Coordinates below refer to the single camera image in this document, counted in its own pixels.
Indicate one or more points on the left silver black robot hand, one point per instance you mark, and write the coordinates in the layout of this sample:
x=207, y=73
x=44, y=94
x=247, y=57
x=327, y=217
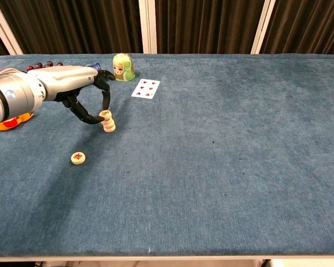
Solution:
x=66, y=79

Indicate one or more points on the six of hearts card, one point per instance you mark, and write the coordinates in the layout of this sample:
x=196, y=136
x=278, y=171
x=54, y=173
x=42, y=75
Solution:
x=145, y=88

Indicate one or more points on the wooden disc top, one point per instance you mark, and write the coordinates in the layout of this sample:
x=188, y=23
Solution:
x=105, y=113

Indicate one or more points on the yellow tape measure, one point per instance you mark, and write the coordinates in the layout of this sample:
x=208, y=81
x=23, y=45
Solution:
x=11, y=123

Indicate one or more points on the wooden disc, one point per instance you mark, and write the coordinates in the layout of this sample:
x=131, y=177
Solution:
x=110, y=129
x=78, y=157
x=110, y=124
x=105, y=113
x=110, y=119

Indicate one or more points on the grey aluminium frame post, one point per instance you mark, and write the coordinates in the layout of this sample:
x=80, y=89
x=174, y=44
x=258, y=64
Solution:
x=148, y=25
x=264, y=27
x=5, y=30

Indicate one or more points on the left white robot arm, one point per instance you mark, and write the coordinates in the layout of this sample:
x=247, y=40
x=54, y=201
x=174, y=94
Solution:
x=14, y=97

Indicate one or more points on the blue felt table cloth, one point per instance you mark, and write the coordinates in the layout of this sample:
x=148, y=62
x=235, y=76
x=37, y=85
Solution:
x=211, y=167

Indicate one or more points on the green matryoshka doll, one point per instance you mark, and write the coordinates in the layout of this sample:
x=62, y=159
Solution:
x=123, y=68

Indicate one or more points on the dark red grape bunch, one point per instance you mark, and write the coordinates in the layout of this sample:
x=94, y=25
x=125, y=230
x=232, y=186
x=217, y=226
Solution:
x=39, y=65

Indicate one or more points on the wooden disc bottom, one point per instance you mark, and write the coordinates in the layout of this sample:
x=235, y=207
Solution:
x=78, y=157

